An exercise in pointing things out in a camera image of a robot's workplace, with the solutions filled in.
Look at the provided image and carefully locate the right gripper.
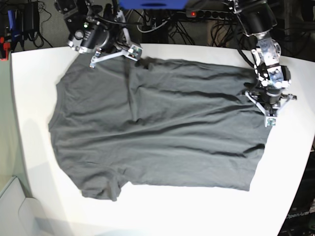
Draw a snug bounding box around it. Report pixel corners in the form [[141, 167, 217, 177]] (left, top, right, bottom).
[[89, 3, 133, 68]]

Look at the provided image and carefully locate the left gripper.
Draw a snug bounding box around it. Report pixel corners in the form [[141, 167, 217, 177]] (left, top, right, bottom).
[[242, 89, 297, 117]]

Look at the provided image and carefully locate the dark grey t-shirt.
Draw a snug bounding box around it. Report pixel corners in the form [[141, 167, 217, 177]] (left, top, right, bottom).
[[49, 55, 270, 201]]

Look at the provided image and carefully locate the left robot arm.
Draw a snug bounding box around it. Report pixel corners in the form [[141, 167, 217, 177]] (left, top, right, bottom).
[[224, 0, 297, 125]]

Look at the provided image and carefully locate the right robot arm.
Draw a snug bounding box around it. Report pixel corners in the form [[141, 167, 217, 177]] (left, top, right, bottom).
[[54, 0, 142, 68]]

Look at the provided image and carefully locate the blue box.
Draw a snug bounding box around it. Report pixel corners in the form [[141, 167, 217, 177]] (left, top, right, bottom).
[[119, 0, 188, 10]]

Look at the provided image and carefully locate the black power strip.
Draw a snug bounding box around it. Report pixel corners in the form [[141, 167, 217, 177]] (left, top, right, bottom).
[[186, 10, 234, 21]]

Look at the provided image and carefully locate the red clamp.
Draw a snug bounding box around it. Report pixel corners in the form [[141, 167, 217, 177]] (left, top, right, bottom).
[[0, 36, 10, 61]]

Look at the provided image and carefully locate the white side table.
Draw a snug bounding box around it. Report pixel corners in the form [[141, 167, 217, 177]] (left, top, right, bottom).
[[0, 177, 55, 236]]

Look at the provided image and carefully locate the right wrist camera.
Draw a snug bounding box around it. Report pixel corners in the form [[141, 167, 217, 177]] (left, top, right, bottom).
[[126, 44, 143, 61]]

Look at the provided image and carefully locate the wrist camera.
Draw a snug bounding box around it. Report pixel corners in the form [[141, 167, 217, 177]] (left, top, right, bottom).
[[264, 116, 278, 127], [126, 44, 143, 61]]

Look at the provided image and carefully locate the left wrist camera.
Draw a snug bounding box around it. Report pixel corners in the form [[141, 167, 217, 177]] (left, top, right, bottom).
[[264, 116, 278, 127]]

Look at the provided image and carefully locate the white cable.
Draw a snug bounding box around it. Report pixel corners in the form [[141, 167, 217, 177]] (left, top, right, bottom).
[[136, 11, 169, 33]]

